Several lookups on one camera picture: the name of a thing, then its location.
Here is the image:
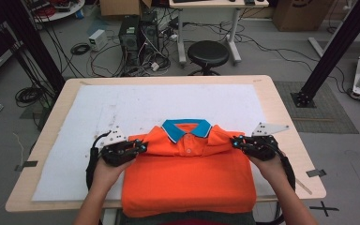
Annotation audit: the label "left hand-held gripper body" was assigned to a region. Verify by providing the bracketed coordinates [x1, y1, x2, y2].
[99, 125, 139, 168]

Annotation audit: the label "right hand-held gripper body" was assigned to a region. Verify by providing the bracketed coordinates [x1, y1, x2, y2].
[243, 122, 291, 162]

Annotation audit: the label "orange polo shirt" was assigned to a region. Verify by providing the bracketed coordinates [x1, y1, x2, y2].
[120, 118, 258, 219]

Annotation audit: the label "person's left hand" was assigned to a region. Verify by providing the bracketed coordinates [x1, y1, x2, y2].
[92, 155, 136, 192]

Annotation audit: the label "person's right hand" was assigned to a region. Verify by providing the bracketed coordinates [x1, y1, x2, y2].
[248, 152, 291, 189]

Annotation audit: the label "white foam mat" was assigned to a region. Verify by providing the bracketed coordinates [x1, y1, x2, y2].
[31, 82, 293, 203]

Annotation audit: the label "thin wooden stick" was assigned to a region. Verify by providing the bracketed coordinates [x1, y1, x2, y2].
[294, 178, 314, 196]

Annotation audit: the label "grey tape strip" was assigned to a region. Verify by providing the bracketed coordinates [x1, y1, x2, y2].
[305, 168, 328, 178]
[14, 159, 39, 173]

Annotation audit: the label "white table leg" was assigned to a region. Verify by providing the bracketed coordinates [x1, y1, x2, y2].
[100, 208, 118, 225]

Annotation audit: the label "light wooden table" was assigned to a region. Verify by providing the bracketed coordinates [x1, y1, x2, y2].
[5, 74, 327, 214]

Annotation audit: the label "person's grey pants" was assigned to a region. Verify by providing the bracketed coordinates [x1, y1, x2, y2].
[114, 211, 257, 225]

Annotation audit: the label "grey floor mat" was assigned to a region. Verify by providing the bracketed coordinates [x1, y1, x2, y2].
[273, 81, 360, 135]

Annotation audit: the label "black round stool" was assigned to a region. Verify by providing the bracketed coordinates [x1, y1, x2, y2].
[187, 39, 231, 77]

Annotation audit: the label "black computer tower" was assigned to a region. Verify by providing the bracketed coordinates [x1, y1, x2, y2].
[118, 15, 142, 68]

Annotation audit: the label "black open computer case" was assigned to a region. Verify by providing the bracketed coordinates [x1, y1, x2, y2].
[139, 11, 160, 61]

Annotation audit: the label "small white box device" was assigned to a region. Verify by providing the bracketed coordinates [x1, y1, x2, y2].
[87, 28, 109, 53]

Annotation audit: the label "white desk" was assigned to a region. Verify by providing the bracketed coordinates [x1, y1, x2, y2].
[168, 0, 270, 67]

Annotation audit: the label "plain cardboard box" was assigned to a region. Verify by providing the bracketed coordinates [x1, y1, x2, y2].
[98, 0, 153, 18]

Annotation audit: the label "large printed cardboard box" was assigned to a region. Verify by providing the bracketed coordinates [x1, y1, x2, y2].
[271, 0, 338, 33]

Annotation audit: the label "round white table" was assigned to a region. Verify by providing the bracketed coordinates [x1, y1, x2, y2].
[27, 0, 86, 23]

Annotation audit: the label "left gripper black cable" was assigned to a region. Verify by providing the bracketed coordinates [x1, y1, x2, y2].
[85, 130, 113, 190]

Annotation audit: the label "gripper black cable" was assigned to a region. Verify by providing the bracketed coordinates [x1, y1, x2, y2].
[274, 145, 296, 225]
[85, 130, 113, 190]

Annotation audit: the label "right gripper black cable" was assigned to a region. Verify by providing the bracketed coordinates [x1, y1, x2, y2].
[274, 145, 296, 225]

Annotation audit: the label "large black cable coil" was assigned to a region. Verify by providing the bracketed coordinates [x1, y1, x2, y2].
[14, 85, 50, 109]

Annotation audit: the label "small black cable coil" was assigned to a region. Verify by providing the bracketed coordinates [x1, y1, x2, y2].
[69, 42, 92, 56]

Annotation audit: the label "black aluminium frame post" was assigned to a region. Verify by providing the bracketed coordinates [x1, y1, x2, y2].
[290, 0, 360, 109]
[0, 0, 67, 95]

